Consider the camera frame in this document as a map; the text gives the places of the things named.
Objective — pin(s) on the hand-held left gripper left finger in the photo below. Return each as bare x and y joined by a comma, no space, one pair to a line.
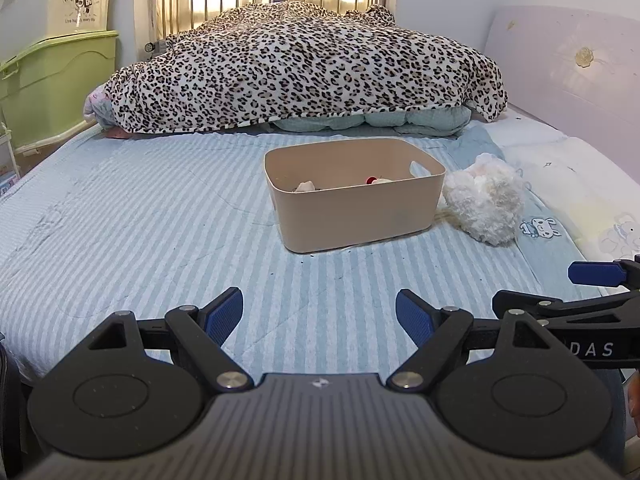
225,312

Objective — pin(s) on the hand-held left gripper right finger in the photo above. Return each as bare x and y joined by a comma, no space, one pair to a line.
412,312

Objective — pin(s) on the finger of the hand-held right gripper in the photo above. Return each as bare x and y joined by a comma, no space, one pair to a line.
585,310
595,272

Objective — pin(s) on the beige plastic storage bin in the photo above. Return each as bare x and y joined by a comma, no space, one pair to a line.
350,215

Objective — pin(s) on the red white plush toy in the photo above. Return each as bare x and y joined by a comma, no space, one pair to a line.
372,180

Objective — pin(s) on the beige plush cloth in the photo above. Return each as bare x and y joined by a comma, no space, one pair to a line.
306,186

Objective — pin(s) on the person's right hand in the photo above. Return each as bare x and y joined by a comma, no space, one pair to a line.
635,402

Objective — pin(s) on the person's leg in jeans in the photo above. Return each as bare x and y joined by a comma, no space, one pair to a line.
614,390

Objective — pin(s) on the white pillow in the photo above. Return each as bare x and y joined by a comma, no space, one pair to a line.
550,160

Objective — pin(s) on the blue striped bed cover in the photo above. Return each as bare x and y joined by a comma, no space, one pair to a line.
125,235

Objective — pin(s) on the white fluffy plush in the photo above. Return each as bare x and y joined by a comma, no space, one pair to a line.
480,205

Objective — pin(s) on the teal quilt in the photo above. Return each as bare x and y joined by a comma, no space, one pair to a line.
400,120

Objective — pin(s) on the pale lilac headboard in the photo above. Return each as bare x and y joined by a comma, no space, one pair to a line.
565,60

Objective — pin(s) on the pink cloth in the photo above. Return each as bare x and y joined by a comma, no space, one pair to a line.
95,105

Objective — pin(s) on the leopard print blanket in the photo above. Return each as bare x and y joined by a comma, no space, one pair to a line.
300,70

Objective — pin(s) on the white plastic rack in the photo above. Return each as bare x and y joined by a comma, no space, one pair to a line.
7,160

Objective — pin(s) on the small dark round gadget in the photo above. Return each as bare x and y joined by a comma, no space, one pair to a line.
150,47

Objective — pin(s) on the green plastic storage box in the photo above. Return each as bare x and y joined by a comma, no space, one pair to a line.
55,85

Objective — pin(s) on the white plastic storage box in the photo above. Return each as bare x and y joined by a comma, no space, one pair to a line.
40,0

